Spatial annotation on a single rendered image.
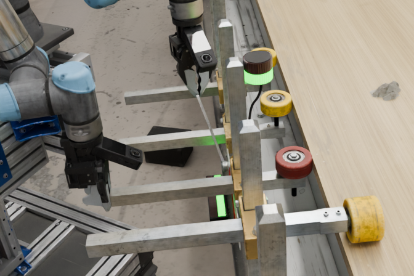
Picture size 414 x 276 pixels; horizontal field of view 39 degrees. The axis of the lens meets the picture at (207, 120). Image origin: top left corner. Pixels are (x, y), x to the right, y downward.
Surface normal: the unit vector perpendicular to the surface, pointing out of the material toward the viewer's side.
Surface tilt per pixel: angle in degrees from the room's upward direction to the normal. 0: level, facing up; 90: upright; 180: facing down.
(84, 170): 90
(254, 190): 90
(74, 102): 90
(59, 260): 0
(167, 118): 0
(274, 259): 90
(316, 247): 0
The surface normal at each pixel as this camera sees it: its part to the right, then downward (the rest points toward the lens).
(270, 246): 0.06, 0.55
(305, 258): -0.09, -0.83
